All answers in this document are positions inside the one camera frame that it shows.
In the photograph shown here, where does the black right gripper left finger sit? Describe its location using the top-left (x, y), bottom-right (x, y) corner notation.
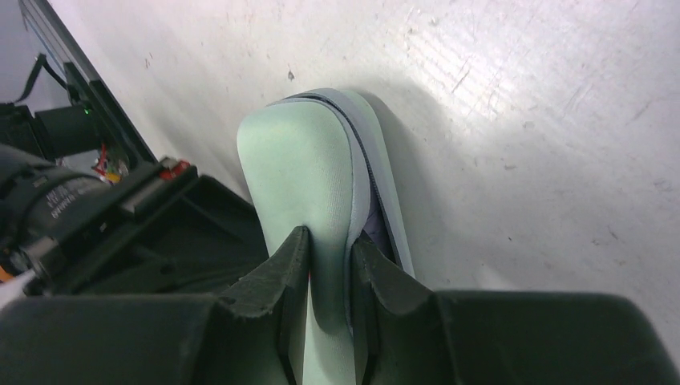
top-left (1, 226), bottom-right (310, 384)

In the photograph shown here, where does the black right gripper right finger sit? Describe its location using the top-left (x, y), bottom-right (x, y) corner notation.
top-left (350, 235), bottom-right (679, 384)

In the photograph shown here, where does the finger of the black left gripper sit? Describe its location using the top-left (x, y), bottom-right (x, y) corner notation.
top-left (79, 176), bottom-right (268, 294)

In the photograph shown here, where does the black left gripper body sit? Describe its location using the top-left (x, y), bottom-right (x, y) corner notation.
top-left (1, 145), bottom-right (200, 295)

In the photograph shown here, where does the mint green umbrella case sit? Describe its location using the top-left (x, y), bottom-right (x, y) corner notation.
top-left (237, 88), bottom-right (414, 384)

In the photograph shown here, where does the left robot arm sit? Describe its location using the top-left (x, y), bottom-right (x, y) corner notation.
top-left (1, 104), bottom-right (268, 295)

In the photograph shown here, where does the aluminium frame rail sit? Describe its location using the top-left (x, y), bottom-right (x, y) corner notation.
top-left (18, 0), bottom-right (157, 168)

